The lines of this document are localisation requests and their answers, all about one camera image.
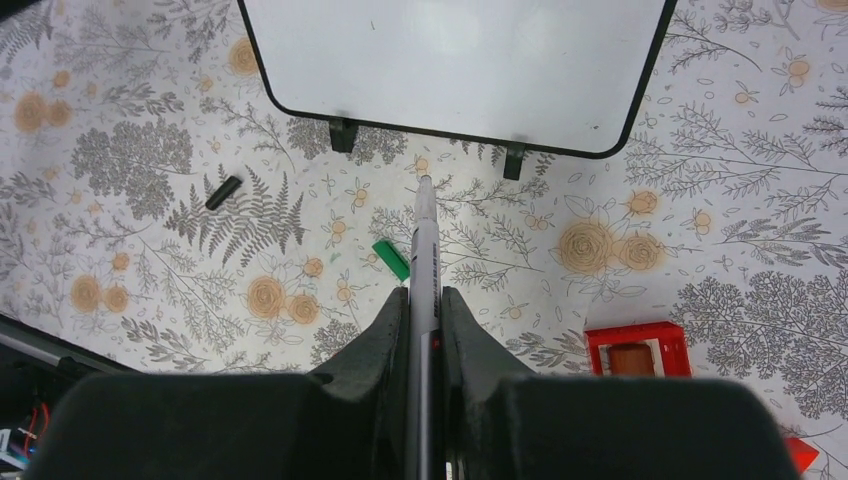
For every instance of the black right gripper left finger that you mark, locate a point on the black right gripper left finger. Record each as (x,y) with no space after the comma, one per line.
(342,420)

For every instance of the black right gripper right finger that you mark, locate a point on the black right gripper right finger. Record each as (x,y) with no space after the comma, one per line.
(506,421)

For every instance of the black capped whiteboard marker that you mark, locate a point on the black capped whiteboard marker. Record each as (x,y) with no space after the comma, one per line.
(424,296)

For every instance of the black marker cap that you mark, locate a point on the black marker cap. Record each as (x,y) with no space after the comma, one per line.
(223,192)

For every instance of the small black-framed whiteboard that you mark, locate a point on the small black-framed whiteboard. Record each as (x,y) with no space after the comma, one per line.
(559,77)

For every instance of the green capped marker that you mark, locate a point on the green capped marker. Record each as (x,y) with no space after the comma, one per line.
(392,258)

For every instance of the red plastic box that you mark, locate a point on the red plastic box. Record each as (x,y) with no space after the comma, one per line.
(657,349)

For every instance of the floral table mat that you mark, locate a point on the floral table mat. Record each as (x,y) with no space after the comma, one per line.
(726,211)

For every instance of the red plastic triangle piece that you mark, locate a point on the red plastic triangle piece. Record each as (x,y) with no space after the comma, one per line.
(802,453)

